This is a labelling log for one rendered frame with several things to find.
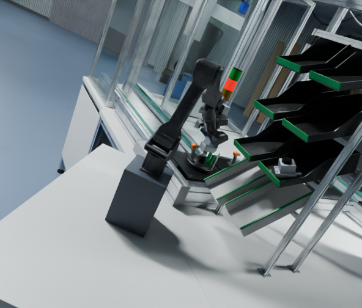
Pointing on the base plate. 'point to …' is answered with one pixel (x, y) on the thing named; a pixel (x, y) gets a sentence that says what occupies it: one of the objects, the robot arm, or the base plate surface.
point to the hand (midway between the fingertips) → (213, 139)
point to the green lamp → (235, 75)
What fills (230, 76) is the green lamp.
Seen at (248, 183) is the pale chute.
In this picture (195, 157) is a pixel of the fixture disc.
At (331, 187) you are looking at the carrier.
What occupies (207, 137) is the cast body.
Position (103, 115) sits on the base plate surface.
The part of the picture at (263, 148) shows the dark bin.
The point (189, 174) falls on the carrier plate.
